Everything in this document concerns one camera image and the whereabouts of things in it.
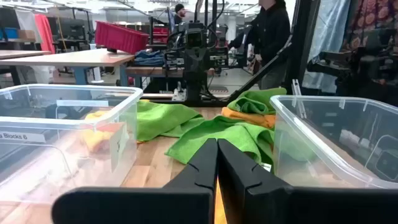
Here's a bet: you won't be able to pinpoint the red plastic bin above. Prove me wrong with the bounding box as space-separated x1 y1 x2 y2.
94 20 150 55

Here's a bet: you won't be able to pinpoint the clear plastic bin with label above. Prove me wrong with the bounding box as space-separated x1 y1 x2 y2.
0 83 144 206

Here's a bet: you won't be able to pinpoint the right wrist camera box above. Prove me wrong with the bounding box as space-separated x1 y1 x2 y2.
185 28 205 48

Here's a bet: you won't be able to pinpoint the blue storage box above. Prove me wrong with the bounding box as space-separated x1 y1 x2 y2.
2 27 19 40

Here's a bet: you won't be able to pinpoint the red hanging cloth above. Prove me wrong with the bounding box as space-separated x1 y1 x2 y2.
34 14 56 55

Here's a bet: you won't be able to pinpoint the cardboard box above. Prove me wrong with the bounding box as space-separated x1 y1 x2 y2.
17 29 37 40

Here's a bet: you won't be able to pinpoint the green microfiber towel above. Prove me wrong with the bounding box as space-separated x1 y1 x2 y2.
136 100 205 142
226 87 287 115
164 115 313 172

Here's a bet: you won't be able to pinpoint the table with blue-grey legs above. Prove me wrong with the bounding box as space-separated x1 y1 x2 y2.
0 47 136 86

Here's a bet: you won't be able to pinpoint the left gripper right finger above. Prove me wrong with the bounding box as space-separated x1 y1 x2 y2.
218 139 398 224

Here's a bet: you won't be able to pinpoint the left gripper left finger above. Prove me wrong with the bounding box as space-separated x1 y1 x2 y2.
51 138 219 224

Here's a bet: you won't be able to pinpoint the stack of blue towels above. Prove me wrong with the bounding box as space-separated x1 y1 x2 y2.
134 49 165 67

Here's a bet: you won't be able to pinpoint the black equipment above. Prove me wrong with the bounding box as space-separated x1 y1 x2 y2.
306 29 398 108

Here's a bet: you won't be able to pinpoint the orange microfiber towel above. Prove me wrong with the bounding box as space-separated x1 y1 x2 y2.
221 106 277 129
82 108 127 155

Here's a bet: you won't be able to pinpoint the wooden table black legs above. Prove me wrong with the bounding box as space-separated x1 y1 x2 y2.
0 49 52 86

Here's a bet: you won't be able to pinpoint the white hanging cloth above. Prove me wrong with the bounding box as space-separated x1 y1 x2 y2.
14 9 43 44

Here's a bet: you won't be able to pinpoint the person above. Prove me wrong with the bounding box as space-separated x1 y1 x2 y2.
173 2 188 25
228 0 292 91

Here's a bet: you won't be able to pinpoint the floral patterned cloth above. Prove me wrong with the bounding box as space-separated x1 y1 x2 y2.
340 0 398 54

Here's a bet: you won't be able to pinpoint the light blue sheet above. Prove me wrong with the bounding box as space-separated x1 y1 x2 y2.
302 0 352 94

